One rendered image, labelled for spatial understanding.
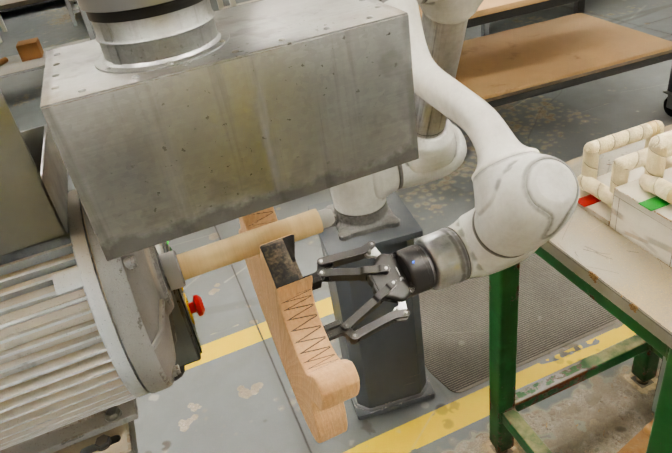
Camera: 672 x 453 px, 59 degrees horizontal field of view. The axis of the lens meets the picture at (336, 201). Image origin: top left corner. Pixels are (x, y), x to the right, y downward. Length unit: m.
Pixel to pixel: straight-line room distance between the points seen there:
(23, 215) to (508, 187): 0.56
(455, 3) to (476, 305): 1.46
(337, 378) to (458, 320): 1.76
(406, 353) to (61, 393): 1.42
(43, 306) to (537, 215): 0.58
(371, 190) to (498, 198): 0.83
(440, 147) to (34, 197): 1.17
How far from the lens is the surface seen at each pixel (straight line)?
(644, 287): 1.16
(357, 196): 1.60
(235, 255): 0.73
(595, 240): 1.25
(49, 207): 0.60
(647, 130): 1.41
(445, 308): 2.43
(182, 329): 1.04
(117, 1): 0.49
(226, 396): 2.29
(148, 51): 0.50
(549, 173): 0.80
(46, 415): 0.70
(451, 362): 2.24
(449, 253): 0.92
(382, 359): 1.94
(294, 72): 0.50
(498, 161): 0.84
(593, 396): 2.20
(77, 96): 0.48
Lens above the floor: 1.66
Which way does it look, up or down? 32 degrees down
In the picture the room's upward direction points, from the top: 9 degrees counter-clockwise
